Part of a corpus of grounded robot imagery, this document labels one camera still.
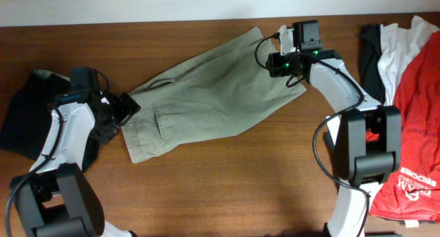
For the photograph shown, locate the black garment in pile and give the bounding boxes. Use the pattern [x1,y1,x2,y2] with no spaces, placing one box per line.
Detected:
[359,24,386,104]

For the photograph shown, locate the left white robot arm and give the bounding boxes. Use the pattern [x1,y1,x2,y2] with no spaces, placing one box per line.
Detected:
[6,90,140,237]

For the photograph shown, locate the red printed t-shirt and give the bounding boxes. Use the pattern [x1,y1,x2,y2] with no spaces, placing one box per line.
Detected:
[370,32,439,222]

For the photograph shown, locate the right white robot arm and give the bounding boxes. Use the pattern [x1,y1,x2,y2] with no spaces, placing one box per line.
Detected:
[265,50,402,236]

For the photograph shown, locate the khaki green shorts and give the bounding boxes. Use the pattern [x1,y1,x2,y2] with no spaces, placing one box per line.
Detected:
[122,27,306,163]

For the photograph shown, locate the white garment in pile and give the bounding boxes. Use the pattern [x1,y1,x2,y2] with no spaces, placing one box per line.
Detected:
[377,16,439,106]

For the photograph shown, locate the folded black shorts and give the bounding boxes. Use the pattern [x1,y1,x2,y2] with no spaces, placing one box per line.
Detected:
[0,69,100,172]

